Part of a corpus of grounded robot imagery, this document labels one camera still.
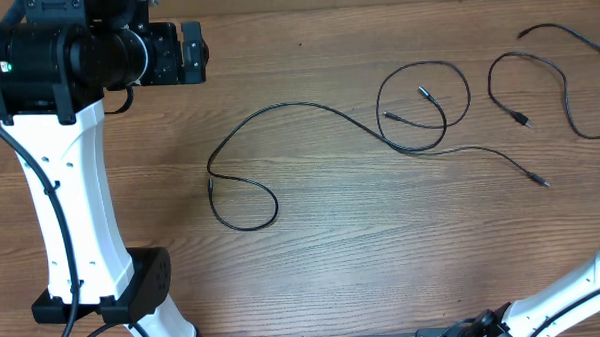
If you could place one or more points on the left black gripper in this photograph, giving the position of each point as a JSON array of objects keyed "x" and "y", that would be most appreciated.
[{"x": 194, "y": 53}]

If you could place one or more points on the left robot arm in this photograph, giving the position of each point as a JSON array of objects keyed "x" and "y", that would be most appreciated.
[{"x": 57, "y": 60}]

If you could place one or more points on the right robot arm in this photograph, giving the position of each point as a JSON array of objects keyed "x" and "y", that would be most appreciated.
[{"x": 564, "y": 304}]

